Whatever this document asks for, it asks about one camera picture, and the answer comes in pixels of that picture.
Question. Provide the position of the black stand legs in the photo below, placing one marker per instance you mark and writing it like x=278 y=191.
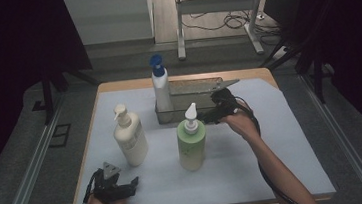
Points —
x=47 y=94
x=316 y=69

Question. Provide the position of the green pump bottle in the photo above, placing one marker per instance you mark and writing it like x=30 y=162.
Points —
x=191 y=147

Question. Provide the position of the cream pump bottle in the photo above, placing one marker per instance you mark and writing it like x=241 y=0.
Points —
x=132 y=140

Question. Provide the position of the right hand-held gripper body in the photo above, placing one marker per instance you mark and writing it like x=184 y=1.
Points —
x=224 y=103

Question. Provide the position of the white cabinet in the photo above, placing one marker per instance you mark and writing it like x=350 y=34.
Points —
x=110 y=18

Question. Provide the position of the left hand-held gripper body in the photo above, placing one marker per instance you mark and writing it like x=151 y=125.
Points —
x=107 y=189

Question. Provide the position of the metal mesh basket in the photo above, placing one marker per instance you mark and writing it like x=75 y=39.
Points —
x=188 y=98

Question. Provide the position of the aluminium floor rail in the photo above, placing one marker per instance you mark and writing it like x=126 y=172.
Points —
x=343 y=143
x=28 y=173

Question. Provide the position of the white metal stand frame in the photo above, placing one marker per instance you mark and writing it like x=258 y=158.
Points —
x=216 y=4

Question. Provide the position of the person's right hand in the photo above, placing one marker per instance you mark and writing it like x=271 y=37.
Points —
x=241 y=124

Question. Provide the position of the white bottle with blue cap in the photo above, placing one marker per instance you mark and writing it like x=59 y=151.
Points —
x=162 y=90

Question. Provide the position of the dark curtain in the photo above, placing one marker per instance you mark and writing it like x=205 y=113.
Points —
x=349 y=32
x=13 y=48

